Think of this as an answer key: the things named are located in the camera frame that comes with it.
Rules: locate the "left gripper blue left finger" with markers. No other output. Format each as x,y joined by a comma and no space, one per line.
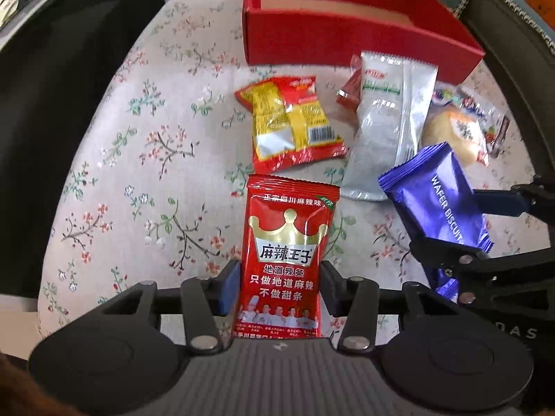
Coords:
229,281

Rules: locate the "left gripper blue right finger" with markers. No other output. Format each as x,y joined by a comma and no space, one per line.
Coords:
333,290

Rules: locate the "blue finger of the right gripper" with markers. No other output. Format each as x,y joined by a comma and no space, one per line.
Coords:
437,254
502,203

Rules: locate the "blue wafer biscuit packet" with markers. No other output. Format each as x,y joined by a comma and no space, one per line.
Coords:
433,198

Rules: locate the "white duck neck snack packet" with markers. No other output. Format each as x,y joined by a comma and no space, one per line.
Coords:
495,126

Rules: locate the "red crown spicy strip packet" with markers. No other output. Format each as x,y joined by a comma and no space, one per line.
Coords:
287,223

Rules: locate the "round bun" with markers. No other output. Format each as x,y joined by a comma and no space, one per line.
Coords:
461,132

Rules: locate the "blue sausage snack packet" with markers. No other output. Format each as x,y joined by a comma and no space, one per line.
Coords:
463,98

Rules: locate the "white silver snack packet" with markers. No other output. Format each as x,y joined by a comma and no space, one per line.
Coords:
395,96

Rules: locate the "red yellow snack packet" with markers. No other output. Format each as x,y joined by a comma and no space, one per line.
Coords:
289,125

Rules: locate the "red clear pastry packet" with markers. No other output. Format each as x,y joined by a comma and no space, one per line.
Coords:
348,96

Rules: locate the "person's left hand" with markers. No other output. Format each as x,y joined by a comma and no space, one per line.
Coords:
20,395

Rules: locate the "floral tablecloth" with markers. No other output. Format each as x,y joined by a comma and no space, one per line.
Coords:
157,189

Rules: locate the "dark green sofa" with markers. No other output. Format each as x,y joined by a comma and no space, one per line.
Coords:
524,70

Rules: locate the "red cardboard box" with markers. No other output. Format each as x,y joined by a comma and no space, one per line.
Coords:
330,32

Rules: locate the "black side table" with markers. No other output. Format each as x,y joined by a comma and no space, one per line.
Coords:
53,75

